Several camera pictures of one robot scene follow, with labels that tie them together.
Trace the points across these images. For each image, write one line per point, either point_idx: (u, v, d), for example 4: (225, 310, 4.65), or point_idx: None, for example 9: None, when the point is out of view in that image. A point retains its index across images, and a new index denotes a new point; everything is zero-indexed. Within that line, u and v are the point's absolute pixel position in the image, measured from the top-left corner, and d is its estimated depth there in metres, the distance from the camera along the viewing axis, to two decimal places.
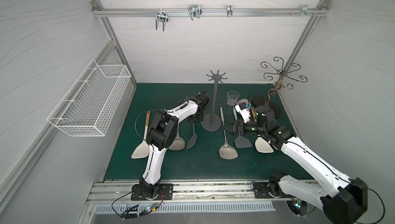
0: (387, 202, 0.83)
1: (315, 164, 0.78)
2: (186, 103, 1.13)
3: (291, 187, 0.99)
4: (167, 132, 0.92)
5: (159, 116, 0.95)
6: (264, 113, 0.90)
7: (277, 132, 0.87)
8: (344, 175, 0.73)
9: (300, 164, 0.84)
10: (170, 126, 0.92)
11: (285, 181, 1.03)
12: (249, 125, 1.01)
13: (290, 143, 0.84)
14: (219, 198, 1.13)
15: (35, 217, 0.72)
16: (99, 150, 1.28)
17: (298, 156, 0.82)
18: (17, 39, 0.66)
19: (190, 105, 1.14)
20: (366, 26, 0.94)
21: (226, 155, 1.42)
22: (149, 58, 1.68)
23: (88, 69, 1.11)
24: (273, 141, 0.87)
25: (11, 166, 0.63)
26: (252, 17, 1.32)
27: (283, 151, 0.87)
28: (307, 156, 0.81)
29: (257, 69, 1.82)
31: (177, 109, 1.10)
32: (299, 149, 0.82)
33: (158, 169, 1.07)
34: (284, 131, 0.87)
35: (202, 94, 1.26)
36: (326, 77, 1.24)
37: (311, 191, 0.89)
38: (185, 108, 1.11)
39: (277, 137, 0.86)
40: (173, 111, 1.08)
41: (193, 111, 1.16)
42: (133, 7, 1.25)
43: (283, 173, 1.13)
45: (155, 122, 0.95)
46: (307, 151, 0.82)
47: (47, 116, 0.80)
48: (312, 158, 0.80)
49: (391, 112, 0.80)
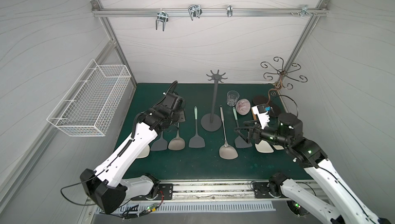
0: (386, 202, 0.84)
1: (345, 198, 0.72)
2: (130, 141, 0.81)
3: (295, 196, 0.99)
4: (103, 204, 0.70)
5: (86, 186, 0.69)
6: (291, 125, 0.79)
7: (306, 150, 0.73)
8: (375, 216, 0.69)
9: (324, 188, 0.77)
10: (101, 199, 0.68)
11: (287, 186, 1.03)
12: (266, 132, 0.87)
13: (321, 169, 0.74)
14: (219, 198, 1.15)
15: (34, 217, 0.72)
16: (99, 150, 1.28)
17: (326, 185, 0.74)
18: (17, 40, 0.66)
19: (138, 137, 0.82)
20: (366, 26, 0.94)
21: (226, 155, 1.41)
22: (149, 58, 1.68)
23: (87, 69, 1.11)
24: (301, 159, 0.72)
25: (10, 166, 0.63)
26: (252, 17, 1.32)
27: (307, 170, 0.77)
28: (339, 187, 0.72)
29: (257, 69, 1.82)
31: (114, 159, 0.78)
32: (330, 178, 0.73)
33: (138, 181, 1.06)
34: (314, 150, 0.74)
35: (169, 97, 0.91)
36: (326, 77, 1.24)
37: (321, 209, 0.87)
38: (128, 151, 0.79)
39: (305, 156, 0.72)
40: (106, 166, 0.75)
41: (148, 141, 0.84)
42: (132, 7, 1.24)
43: (285, 175, 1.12)
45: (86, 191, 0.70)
46: (339, 181, 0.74)
47: (47, 116, 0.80)
48: (342, 189, 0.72)
49: (390, 112, 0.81)
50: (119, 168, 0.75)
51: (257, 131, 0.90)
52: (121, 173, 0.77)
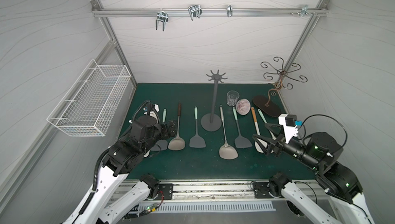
0: (386, 202, 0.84)
1: None
2: (93, 191, 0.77)
3: (295, 200, 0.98)
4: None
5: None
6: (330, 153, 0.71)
7: (342, 181, 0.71)
8: None
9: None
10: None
11: (287, 190, 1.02)
12: (292, 149, 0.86)
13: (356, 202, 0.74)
14: (220, 198, 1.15)
15: (34, 217, 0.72)
16: (99, 150, 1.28)
17: (354, 218, 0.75)
18: (17, 40, 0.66)
19: (101, 187, 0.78)
20: (366, 26, 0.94)
21: (225, 155, 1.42)
22: (149, 58, 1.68)
23: (88, 69, 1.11)
24: (335, 190, 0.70)
25: (11, 166, 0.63)
26: (252, 17, 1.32)
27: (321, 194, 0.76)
28: None
29: (257, 69, 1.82)
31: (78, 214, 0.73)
32: (360, 213, 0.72)
33: (127, 200, 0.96)
34: (351, 182, 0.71)
35: (136, 125, 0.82)
36: (326, 77, 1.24)
37: (322, 221, 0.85)
38: (93, 203, 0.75)
39: (338, 186, 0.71)
40: None
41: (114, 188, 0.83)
42: (132, 7, 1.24)
43: (288, 180, 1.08)
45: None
46: (369, 219, 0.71)
47: (47, 116, 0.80)
48: None
49: (390, 112, 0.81)
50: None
51: (281, 146, 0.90)
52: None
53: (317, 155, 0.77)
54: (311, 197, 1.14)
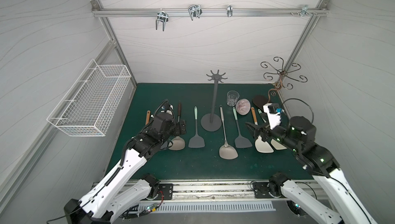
0: (385, 202, 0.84)
1: (354, 210, 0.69)
2: (119, 167, 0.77)
3: (293, 197, 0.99)
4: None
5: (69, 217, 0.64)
6: (304, 131, 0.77)
7: (317, 158, 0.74)
8: None
9: (334, 201, 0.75)
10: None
11: (286, 188, 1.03)
12: (275, 132, 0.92)
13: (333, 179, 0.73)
14: (219, 198, 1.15)
15: (34, 217, 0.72)
16: (99, 150, 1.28)
17: (335, 194, 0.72)
18: (17, 40, 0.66)
19: (127, 165, 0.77)
20: (366, 26, 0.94)
21: (225, 155, 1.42)
22: (149, 58, 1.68)
23: (88, 69, 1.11)
24: (312, 167, 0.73)
25: (11, 166, 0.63)
26: (252, 17, 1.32)
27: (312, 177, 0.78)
28: (348, 199, 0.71)
29: (257, 69, 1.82)
31: (101, 188, 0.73)
32: (341, 188, 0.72)
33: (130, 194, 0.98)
34: (326, 159, 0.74)
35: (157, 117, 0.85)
36: (326, 77, 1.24)
37: (321, 213, 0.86)
38: (117, 180, 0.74)
39: (316, 163, 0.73)
40: (92, 197, 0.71)
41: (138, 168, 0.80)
42: (132, 7, 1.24)
43: (287, 178, 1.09)
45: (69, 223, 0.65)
46: (349, 193, 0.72)
47: (47, 116, 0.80)
48: (352, 202, 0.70)
49: (390, 112, 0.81)
50: (105, 199, 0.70)
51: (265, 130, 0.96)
52: (108, 203, 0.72)
53: (296, 136, 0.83)
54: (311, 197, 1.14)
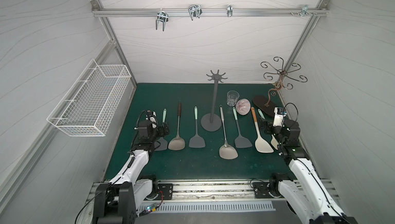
0: (385, 201, 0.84)
1: (313, 186, 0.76)
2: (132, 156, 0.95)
3: (288, 193, 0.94)
4: (124, 205, 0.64)
5: (103, 196, 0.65)
6: (289, 128, 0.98)
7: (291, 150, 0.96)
8: (339, 208, 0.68)
9: (302, 184, 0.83)
10: (125, 196, 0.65)
11: (284, 184, 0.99)
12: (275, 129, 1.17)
13: (298, 161, 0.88)
14: (219, 198, 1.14)
15: (34, 217, 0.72)
16: (99, 150, 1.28)
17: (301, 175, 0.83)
18: (17, 40, 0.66)
19: (138, 155, 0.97)
20: (367, 26, 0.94)
21: (225, 155, 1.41)
22: (149, 58, 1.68)
23: (87, 69, 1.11)
24: (285, 155, 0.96)
25: (10, 166, 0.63)
26: (252, 17, 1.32)
27: (291, 168, 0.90)
28: (309, 178, 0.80)
29: (257, 69, 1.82)
31: (124, 170, 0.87)
32: (304, 169, 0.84)
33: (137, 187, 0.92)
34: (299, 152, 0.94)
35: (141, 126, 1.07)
36: (326, 77, 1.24)
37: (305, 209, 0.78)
38: (135, 162, 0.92)
39: (289, 154, 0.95)
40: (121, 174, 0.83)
41: (145, 162, 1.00)
42: (132, 7, 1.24)
43: (289, 177, 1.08)
45: (101, 209, 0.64)
46: (311, 174, 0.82)
47: (47, 116, 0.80)
48: (313, 180, 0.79)
49: (390, 112, 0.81)
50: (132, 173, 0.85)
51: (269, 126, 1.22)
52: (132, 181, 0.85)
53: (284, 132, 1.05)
54: None
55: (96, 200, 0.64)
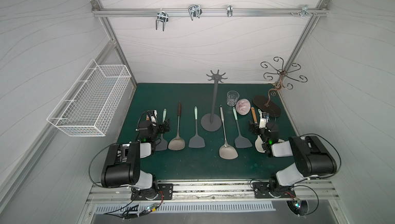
0: (385, 201, 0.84)
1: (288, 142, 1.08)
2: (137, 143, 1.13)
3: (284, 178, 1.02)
4: (133, 156, 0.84)
5: (115, 149, 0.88)
6: (270, 129, 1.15)
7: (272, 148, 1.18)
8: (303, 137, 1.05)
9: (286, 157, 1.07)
10: (135, 148, 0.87)
11: (281, 172, 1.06)
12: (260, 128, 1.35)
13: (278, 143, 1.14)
14: (219, 198, 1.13)
15: (35, 216, 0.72)
16: (99, 150, 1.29)
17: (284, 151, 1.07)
18: (17, 40, 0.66)
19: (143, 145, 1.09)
20: (366, 26, 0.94)
21: (226, 155, 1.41)
22: (149, 58, 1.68)
23: (87, 69, 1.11)
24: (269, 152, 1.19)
25: (10, 167, 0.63)
26: (252, 17, 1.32)
27: (274, 153, 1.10)
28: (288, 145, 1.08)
29: (257, 69, 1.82)
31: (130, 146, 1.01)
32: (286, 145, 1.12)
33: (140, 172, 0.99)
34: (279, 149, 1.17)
35: (141, 127, 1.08)
36: (326, 77, 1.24)
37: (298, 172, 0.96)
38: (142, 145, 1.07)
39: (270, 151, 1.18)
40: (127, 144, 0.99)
41: (147, 154, 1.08)
42: (132, 7, 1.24)
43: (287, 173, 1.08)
45: (111, 160, 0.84)
46: None
47: (47, 116, 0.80)
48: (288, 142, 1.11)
49: (391, 112, 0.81)
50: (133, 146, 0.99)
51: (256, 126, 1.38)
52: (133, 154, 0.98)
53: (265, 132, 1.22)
54: (311, 197, 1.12)
55: (111, 153, 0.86)
